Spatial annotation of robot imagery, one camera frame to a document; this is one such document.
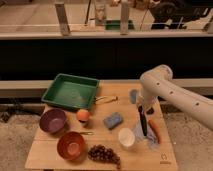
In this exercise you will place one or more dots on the black brush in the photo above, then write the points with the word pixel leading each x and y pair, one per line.
pixel 143 120

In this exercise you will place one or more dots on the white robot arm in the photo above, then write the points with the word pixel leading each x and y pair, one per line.
pixel 157 83

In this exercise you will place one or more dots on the grey-blue round object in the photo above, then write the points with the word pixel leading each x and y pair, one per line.
pixel 133 96

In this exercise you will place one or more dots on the green plastic tray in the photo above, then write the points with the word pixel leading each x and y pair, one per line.
pixel 71 92

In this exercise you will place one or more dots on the blue sponge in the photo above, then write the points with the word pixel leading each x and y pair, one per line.
pixel 113 120

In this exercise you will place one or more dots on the orange fruit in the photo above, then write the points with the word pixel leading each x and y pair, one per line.
pixel 83 115

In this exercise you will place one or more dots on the metal spoon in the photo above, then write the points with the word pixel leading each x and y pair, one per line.
pixel 86 133

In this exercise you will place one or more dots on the wooden table board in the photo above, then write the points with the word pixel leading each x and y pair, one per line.
pixel 43 152

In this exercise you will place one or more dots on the white cup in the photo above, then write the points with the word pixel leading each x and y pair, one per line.
pixel 126 137

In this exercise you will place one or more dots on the purple bowl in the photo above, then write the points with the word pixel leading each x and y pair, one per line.
pixel 52 120

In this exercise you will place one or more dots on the bunch of dark grapes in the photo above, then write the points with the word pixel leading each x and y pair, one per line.
pixel 100 153

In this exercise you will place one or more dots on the light blue cloth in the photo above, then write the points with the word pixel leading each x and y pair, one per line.
pixel 151 137

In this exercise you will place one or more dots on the orange-brown bowl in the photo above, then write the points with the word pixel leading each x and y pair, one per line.
pixel 71 146

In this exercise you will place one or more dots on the yellow handled utensil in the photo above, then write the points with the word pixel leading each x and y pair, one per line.
pixel 105 99

